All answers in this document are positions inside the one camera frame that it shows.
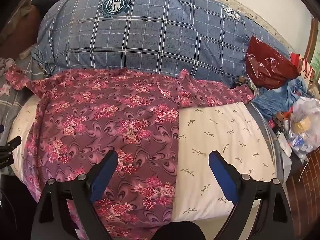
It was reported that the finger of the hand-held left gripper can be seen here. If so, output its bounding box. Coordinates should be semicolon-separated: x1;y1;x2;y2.
5;136;22;155

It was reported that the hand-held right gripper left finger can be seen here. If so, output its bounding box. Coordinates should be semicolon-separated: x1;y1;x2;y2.
32;151;118;240

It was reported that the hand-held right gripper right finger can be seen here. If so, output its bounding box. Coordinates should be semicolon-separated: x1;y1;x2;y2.
209;151;294;240

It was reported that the pink floral garment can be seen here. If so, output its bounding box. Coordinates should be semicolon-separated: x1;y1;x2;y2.
5;65;255;240

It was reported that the white leaf print bed sheet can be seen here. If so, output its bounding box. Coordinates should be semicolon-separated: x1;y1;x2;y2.
12;97;283;223

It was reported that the grey striped cloth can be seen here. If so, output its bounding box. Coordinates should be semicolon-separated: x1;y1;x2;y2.
0;57;42;175

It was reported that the blue denim cloth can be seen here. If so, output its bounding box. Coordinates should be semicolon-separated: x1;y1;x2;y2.
251;76;315;120

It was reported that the white plastic bag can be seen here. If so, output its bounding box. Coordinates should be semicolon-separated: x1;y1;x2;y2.
287;97;320;160

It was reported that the brown pillow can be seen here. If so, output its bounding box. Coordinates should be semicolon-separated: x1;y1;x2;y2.
9;5;42;58

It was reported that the red plastic bag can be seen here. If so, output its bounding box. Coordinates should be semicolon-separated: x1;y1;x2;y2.
245;35;300;89

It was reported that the red paper bag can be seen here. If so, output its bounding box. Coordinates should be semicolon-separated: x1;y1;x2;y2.
290;52;314;80

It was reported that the blue plaid quilt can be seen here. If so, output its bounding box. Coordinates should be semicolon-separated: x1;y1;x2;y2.
30;0;292;89

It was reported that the black cloth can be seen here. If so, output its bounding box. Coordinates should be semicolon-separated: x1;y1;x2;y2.
31;0;67;9

